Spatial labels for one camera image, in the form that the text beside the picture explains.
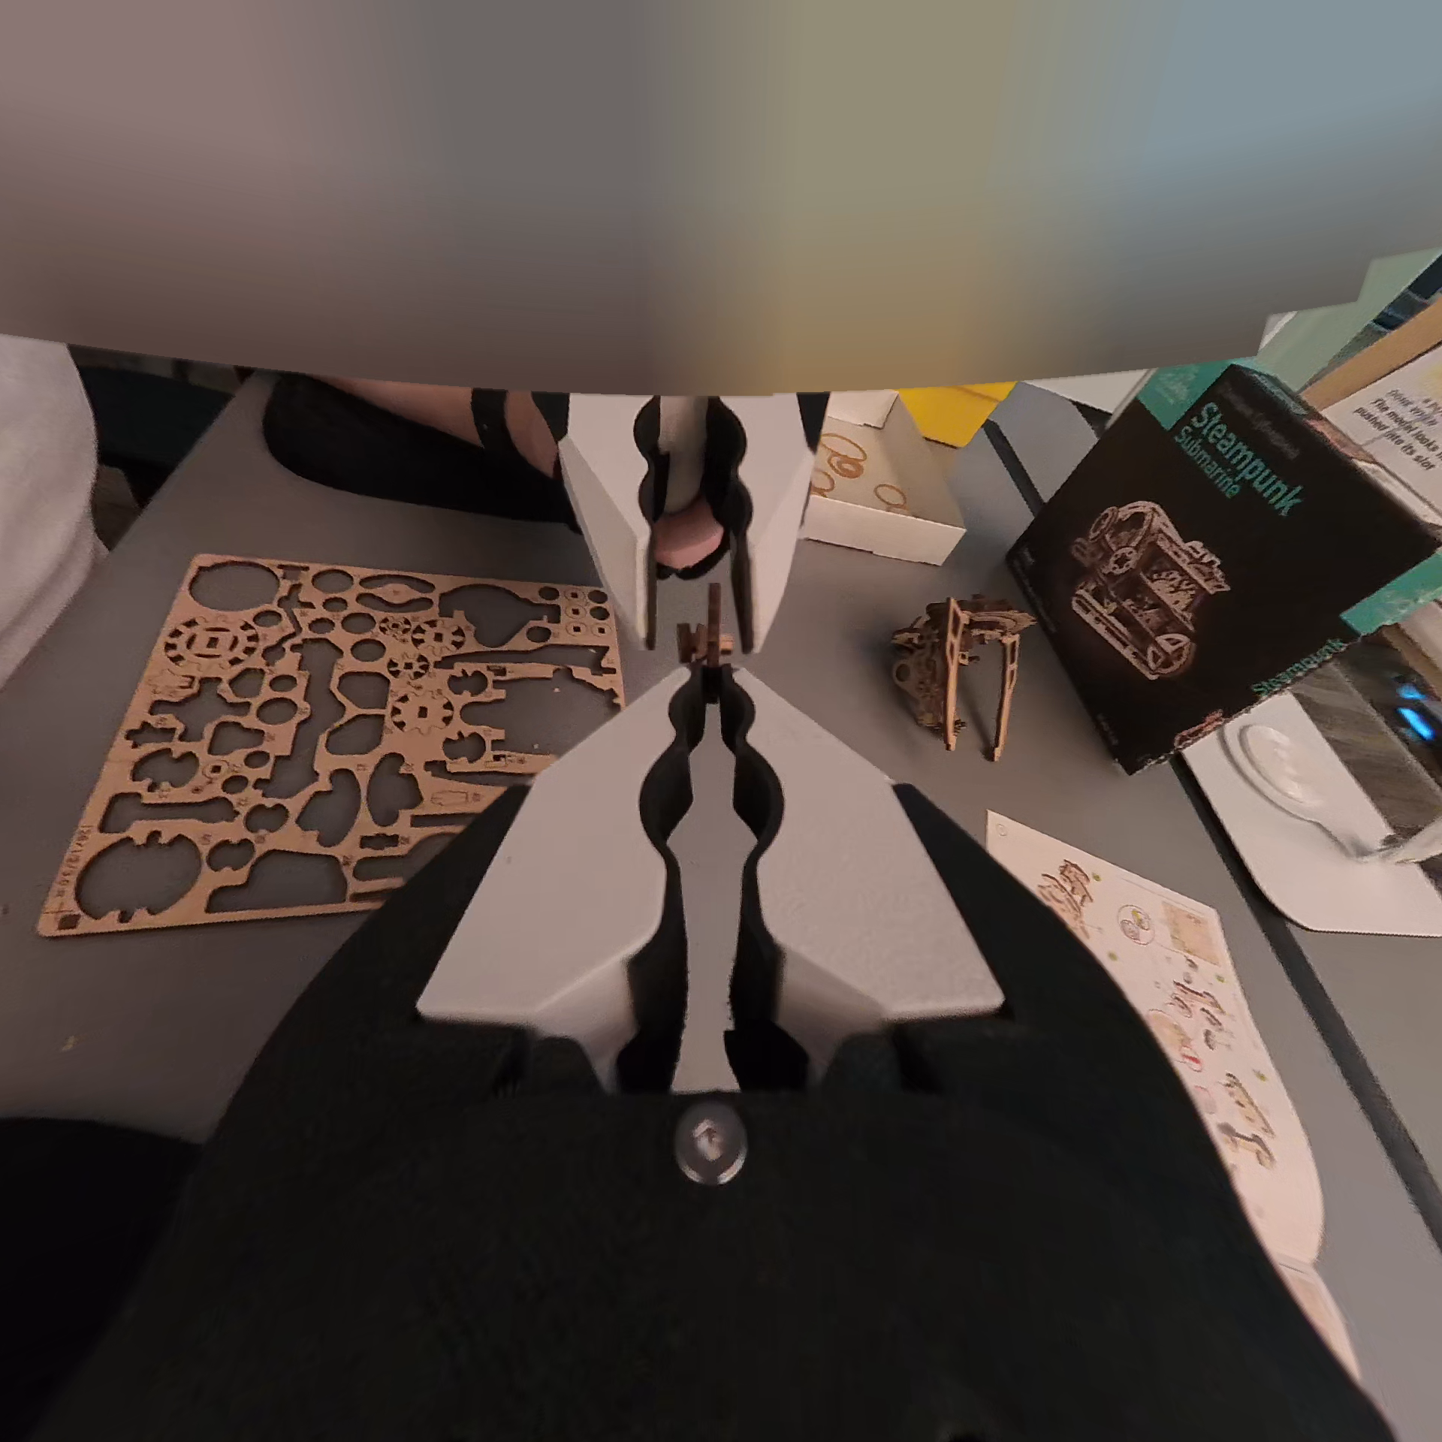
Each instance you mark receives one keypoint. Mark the person's left hand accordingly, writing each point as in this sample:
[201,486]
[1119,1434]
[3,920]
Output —
[687,546]

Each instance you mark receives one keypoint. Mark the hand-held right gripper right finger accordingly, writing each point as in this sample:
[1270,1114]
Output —
[867,902]

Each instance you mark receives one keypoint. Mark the yellow plastic bin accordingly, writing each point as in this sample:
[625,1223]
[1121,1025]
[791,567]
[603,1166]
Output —
[946,411]

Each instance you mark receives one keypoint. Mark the open instruction booklet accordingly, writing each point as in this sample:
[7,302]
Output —
[1183,1013]

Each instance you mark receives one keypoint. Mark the person's white shirt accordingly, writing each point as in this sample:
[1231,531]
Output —
[45,484]

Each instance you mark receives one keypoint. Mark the partly built wooden model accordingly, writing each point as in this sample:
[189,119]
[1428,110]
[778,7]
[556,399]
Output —
[929,665]

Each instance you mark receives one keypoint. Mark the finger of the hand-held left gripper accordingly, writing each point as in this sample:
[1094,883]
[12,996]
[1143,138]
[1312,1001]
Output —
[603,484]
[783,484]

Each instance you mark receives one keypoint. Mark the wooden gear with axle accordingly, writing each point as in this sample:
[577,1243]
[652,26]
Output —
[712,615]

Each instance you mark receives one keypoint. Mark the black model kit box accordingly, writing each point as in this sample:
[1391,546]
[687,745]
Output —
[1070,608]

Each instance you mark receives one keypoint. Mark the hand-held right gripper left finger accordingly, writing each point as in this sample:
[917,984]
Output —
[551,902]

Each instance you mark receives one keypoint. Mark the laser-cut plywood parts sheet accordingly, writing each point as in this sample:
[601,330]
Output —
[405,716]

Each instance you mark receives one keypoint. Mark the white cardboard box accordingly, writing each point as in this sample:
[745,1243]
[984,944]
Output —
[889,529]

